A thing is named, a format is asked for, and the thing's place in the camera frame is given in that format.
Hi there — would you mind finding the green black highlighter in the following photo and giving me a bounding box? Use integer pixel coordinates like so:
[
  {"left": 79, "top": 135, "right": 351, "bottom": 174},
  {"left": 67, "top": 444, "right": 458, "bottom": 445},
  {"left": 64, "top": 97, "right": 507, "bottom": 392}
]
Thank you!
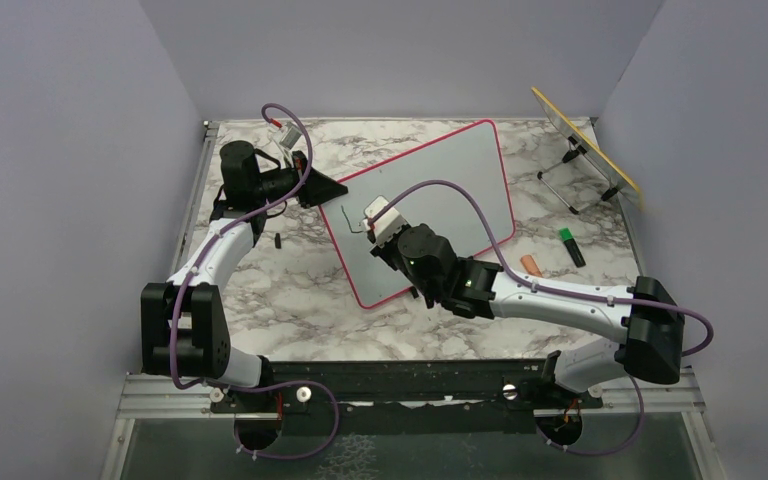
[{"left": 559, "top": 228, "right": 586, "bottom": 268}]

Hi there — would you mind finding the yellow-edged board on stand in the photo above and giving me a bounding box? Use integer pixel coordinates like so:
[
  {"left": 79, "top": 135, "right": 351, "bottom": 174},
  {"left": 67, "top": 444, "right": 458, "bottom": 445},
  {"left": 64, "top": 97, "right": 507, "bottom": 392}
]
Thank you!
[{"left": 531, "top": 86, "right": 644, "bottom": 215}]

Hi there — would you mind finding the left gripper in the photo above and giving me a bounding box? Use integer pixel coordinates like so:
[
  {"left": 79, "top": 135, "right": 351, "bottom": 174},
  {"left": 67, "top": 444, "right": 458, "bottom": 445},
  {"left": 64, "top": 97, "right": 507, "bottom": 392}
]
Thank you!
[{"left": 253, "top": 150, "right": 348, "bottom": 209}]

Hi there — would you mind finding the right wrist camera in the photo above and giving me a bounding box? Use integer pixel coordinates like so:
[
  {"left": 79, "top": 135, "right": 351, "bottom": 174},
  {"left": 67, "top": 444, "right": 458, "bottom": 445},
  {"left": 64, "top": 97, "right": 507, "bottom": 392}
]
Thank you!
[{"left": 361, "top": 196, "right": 410, "bottom": 247}]

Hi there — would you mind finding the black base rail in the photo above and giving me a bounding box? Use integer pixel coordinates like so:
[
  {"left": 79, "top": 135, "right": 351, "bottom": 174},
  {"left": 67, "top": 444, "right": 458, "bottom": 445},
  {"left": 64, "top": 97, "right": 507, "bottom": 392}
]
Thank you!
[{"left": 210, "top": 359, "right": 602, "bottom": 436}]

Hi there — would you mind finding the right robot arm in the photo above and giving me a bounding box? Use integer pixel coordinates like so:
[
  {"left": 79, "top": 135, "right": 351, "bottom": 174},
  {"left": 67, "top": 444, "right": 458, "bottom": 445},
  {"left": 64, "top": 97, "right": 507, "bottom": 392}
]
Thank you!
[{"left": 366, "top": 224, "right": 684, "bottom": 407}]

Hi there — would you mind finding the orange marker cap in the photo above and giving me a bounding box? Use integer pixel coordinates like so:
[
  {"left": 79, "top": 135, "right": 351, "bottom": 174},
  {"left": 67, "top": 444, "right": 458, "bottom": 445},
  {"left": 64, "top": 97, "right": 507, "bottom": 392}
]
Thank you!
[{"left": 520, "top": 255, "right": 543, "bottom": 277}]

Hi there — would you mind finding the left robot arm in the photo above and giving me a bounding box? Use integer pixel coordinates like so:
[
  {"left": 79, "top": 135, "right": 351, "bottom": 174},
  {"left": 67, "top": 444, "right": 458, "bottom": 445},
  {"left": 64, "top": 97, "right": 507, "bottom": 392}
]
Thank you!
[{"left": 140, "top": 141, "right": 348, "bottom": 411}]

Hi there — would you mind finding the pink-framed whiteboard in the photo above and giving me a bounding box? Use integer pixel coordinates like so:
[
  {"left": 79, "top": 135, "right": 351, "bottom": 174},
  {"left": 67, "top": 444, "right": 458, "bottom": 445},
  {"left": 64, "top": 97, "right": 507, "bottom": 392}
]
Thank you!
[{"left": 320, "top": 119, "right": 516, "bottom": 309}]

